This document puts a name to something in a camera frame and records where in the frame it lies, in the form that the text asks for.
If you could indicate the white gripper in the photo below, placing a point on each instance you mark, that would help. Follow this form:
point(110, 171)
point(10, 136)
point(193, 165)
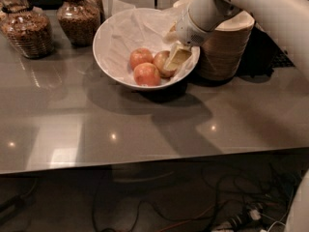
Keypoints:
point(187, 30)

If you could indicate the red-green apple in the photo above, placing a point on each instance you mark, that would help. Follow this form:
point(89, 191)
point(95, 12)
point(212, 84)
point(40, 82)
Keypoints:
point(159, 61)

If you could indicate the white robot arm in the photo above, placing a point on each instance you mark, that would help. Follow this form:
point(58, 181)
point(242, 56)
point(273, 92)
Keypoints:
point(285, 21)

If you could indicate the red apple back left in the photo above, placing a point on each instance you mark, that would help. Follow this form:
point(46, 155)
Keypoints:
point(139, 56)

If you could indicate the red apple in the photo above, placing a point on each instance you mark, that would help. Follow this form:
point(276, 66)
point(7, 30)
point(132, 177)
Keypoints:
point(139, 56)
point(146, 74)

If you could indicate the red apple front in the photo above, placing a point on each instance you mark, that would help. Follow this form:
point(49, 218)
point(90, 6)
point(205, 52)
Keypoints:
point(146, 74)

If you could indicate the white ceramic bowl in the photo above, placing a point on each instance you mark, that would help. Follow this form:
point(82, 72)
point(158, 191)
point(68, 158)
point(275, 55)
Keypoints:
point(106, 65)

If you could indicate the front stack of paper bowls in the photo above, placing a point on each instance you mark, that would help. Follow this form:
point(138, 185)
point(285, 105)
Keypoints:
point(221, 53)

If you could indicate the white paper liner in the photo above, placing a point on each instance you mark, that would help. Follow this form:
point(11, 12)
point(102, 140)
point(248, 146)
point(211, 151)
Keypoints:
point(138, 29)

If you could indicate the black condiment organizer tray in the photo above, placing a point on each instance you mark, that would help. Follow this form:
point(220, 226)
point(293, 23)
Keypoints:
point(261, 56)

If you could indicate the middle glass jar of cereal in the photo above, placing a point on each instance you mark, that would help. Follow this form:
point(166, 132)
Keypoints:
point(80, 20)

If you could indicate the large glass jar of cereal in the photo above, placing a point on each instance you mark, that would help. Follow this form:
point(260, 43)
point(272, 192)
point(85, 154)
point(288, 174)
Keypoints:
point(28, 31)

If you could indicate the white power strip on floor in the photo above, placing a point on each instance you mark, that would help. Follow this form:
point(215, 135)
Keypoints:
point(233, 224)

